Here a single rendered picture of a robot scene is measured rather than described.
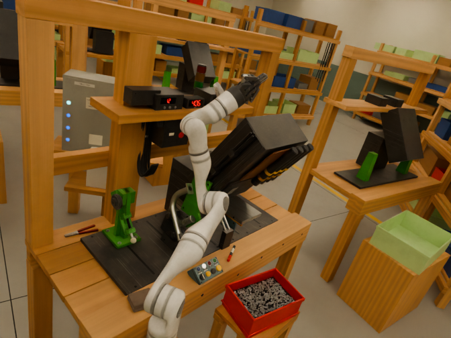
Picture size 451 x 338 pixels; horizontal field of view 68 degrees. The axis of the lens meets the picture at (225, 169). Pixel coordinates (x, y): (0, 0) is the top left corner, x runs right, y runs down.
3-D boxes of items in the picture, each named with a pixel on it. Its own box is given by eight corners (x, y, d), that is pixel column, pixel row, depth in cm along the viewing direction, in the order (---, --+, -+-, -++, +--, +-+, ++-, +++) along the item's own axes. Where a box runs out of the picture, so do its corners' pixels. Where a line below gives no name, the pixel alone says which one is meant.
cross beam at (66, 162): (237, 143, 242) (239, 132, 238) (46, 177, 149) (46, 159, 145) (231, 141, 245) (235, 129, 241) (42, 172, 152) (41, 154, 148)
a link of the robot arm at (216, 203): (233, 204, 132) (209, 255, 114) (211, 203, 136) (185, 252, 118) (227, 186, 127) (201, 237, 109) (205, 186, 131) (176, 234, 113)
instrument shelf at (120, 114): (252, 113, 203) (254, 107, 201) (118, 125, 139) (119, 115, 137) (223, 100, 217) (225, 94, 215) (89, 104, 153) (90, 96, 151)
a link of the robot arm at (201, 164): (192, 146, 125) (213, 145, 121) (208, 205, 136) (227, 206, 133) (180, 157, 117) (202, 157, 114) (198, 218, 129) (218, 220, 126)
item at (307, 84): (311, 126, 818) (345, 27, 724) (232, 126, 674) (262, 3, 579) (295, 118, 856) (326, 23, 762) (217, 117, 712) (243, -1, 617)
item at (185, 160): (219, 211, 209) (232, 163, 195) (182, 225, 188) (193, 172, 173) (201, 196, 220) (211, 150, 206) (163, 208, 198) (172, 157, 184)
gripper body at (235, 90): (238, 114, 119) (258, 99, 121) (233, 97, 112) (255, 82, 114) (226, 104, 123) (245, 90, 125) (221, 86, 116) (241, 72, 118)
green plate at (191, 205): (205, 219, 171) (221, 183, 167) (194, 220, 165) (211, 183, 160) (191, 208, 178) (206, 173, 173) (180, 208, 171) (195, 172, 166)
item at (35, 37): (243, 183, 257) (280, 53, 216) (32, 249, 150) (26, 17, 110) (235, 178, 262) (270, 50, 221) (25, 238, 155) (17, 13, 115)
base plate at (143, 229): (277, 222, 217) (278, 219, 216) (127, 298, 138) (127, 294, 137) (231, 191, 240) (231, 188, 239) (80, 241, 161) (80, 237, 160)
